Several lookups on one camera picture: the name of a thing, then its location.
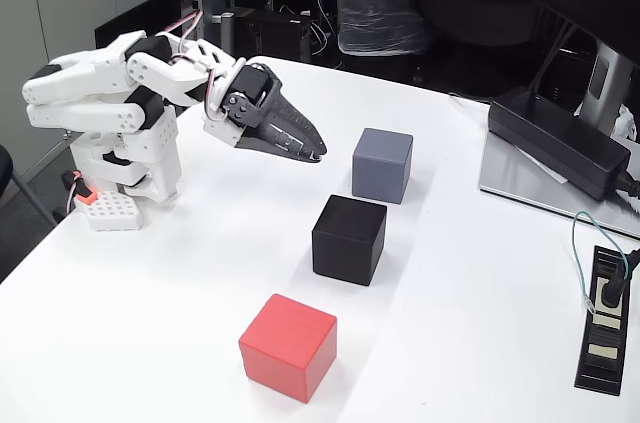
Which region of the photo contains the grey cube block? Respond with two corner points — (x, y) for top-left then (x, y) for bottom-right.
(351, 127), (415, 205)

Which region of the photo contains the black cube block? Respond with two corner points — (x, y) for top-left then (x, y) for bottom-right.
(311, 194), (389, 287)

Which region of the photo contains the black computer tower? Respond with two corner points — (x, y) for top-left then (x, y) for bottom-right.
(232, 6), (314, 64)

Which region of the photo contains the bin with plastic bag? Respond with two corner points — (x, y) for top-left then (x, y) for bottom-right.
(327, 0), (434, 57)

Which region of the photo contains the red cube block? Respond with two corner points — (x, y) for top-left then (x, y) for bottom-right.
(237, 292), (338, 404)

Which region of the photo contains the silver monitor stand base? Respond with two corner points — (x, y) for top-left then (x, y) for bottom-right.
(478, 130), (640, 239)

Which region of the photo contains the black chair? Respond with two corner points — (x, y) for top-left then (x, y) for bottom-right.
(0, 144), (59, 229)

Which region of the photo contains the black power adapter brick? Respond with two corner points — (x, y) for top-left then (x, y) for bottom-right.
(487, 85), (632, 202)

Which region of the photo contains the silver monitor stand neck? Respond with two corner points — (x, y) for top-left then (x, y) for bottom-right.
(574, 40), (636, 137)

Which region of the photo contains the crumpled white plastic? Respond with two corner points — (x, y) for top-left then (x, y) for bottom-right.
(610, 103), (640, 144)

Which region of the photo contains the black power plug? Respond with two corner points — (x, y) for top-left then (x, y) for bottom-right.
(597, 247), (640, 309)

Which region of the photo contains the black power strip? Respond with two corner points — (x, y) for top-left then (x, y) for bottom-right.
(573, 244), (634, 397)

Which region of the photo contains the red white arm cable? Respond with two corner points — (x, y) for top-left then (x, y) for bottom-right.
(154, 10), (224, 122)

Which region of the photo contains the green thin cable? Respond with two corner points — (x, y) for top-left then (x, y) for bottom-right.
(571, 210), (629, 314)

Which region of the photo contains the black adapter cable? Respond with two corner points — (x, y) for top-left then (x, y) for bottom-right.
(612, 167), (640, 200)

